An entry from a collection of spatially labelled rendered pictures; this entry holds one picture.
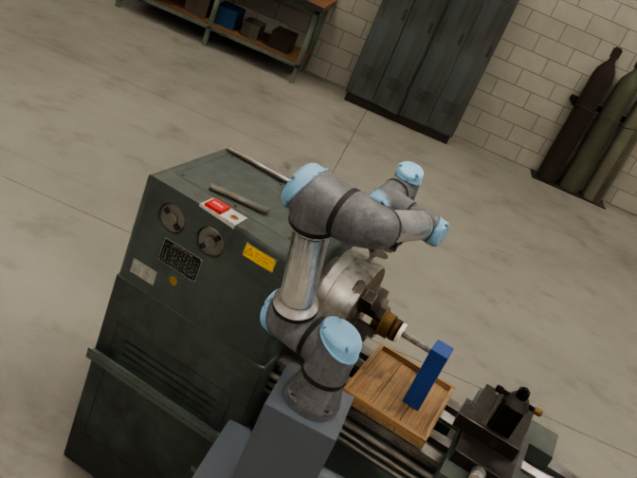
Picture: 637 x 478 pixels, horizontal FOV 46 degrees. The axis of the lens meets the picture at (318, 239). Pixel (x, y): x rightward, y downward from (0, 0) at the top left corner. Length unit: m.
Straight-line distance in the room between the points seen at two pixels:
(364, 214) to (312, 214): 0.11
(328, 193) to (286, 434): 0.67
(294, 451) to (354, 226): 0.67
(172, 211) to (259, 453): 0.82
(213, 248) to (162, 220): 0.20
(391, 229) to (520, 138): 7.48
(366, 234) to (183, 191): 0.94
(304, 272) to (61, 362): 1.98
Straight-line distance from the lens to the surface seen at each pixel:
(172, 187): 2.37
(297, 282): 1.77
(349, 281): 2.35
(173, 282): 2.48
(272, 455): 2.00
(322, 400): 1.91
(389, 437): 2.48
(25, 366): 3.49
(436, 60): 8.30
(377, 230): 1.57
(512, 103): 8.93
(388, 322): 2.43
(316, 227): 1.62
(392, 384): 2.58
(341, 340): 1.83
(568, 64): 8.89
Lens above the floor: 2.30
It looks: 26 degrees down
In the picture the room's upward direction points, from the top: 23 degrees clockwise
